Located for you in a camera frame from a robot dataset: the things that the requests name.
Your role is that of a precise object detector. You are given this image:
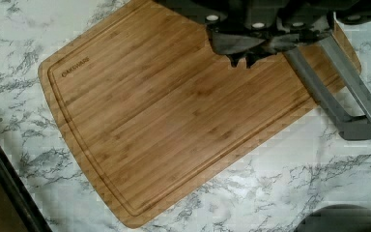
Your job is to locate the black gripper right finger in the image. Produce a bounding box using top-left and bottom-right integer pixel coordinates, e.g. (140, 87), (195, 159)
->
(245, 34), (300, 69)

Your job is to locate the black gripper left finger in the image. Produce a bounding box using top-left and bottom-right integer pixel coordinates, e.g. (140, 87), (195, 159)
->
(208, 30), (252, 68)

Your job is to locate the black table edge rail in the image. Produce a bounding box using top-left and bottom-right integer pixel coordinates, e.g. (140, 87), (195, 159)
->
(0, 146), (52, 232)

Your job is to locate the bamboo cutting board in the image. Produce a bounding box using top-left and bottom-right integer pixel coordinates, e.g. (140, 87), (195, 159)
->
(38, 0), (362, 229)

